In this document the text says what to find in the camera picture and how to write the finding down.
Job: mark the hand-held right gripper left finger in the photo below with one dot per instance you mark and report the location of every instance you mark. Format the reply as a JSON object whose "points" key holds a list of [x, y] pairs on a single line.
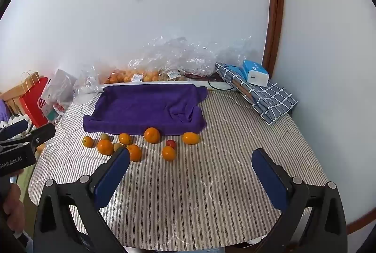
{"points": [[113, 176]]}

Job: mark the large navel orange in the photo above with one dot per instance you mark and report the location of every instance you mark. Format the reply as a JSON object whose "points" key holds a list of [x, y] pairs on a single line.
{"points": [[152, 135]]}

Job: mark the clear bag of brown fruits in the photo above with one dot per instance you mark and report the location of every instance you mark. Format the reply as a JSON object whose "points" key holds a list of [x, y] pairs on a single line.
{"points": [[173, 75]]}

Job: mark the red paper bag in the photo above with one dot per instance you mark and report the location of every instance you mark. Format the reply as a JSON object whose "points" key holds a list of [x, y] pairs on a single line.
{"points": [[32, 103]]}

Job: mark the clear bag of red fruits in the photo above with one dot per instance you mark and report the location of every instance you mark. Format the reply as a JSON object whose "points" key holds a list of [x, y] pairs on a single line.
{"points": [[195, 74]]}

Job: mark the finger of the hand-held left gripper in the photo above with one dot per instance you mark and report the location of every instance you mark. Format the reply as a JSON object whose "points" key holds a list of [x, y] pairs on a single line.
{"points": [[16, 126], [41, 135]]}

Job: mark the white plastic bag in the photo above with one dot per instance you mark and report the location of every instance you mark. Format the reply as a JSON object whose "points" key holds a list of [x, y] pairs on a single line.
{"points": [[60, 88]]}

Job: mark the small green fruit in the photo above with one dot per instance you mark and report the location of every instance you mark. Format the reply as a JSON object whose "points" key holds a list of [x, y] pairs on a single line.
{"points": [[118, 147], [105, 137]]}

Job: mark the oval yellow-orange fruit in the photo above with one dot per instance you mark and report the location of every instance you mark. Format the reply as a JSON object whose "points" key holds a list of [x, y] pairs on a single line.
{"points": [[191, 138]]}

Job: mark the crumpled clear plastic bag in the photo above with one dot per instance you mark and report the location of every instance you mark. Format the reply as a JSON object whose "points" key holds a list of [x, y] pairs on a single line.
{"points": [[188, 53]]}

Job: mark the clear plastic bag of oranges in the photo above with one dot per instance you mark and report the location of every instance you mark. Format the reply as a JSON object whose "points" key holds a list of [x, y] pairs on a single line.
{"points": [[126, 76]]}

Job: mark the small orange with green patch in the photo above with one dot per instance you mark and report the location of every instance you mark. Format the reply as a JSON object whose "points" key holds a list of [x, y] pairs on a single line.
{"points": [[87, 141]]}

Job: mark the striped bed sheet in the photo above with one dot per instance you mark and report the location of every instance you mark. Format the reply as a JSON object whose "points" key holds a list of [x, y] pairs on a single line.
{"points": [[205, 176]]}

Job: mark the empty clear plastic bag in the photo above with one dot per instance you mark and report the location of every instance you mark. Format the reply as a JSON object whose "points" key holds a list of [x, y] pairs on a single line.
{"points": [[86, 81]]}

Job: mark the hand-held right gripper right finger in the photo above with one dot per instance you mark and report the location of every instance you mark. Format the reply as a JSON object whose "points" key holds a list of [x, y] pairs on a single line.
{"points": [[268, 179]]}

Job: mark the purple towel covered tray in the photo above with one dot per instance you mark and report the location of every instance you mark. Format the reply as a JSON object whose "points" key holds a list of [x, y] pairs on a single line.
{"points": [[141, 106]]}

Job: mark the blue and white tissue box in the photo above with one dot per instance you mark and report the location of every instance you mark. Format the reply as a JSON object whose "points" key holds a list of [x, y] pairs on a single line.
{"points": [[255, 73]]}

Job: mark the brown wooden door frame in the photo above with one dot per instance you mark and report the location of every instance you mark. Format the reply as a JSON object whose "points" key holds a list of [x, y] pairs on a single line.
{"points": [[274, 6]]}

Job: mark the brown paper bag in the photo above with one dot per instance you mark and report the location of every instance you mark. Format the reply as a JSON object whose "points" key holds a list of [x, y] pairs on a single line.
{"points": [[11, 97]]}

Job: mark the white plush toy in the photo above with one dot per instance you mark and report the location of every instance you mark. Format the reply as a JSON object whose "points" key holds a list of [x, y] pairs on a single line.
{"points": [[8, 122]]}

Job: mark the person's left hand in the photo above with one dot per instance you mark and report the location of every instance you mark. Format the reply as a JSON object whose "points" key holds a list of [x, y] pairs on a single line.
{"points": [[14, 209]]}

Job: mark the orange with dark stem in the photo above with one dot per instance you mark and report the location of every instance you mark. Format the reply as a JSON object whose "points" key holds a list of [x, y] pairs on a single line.
{"points": [[105, 147]]}

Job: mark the purple cloth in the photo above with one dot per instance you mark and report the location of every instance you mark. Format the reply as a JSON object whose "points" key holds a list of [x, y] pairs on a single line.
{"points": [[3, 112]]}

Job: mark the folded grey plaid cloth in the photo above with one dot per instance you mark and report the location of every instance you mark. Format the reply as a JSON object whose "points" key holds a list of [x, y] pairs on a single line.
{"points": [[273, 103]]}

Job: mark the small red fruit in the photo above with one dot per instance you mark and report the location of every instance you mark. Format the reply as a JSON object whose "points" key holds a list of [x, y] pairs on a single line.
{"points": [[171, 144]]}

